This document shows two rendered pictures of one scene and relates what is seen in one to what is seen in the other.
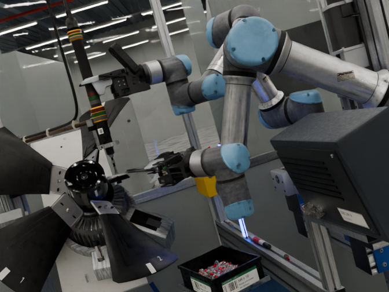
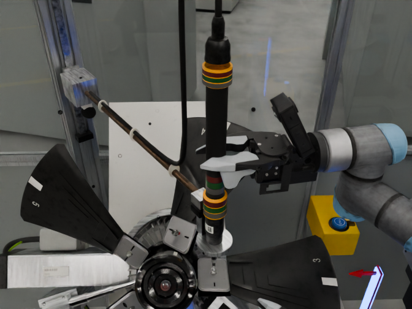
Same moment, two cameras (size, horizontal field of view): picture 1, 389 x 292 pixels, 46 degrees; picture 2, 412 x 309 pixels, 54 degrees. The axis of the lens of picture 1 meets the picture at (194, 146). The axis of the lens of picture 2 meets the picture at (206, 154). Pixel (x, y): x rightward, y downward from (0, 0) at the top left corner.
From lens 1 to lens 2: 106 cm
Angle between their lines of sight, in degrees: 32
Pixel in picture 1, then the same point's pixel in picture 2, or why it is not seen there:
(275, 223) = not seen: hidden behind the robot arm
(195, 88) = (396, 227)
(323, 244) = not seen: outside the picture
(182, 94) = (365, 208)
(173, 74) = (366, 168)
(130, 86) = (284, 181)
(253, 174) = not seen: hidden behind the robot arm
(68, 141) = (161, 118)
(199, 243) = (278, 213)
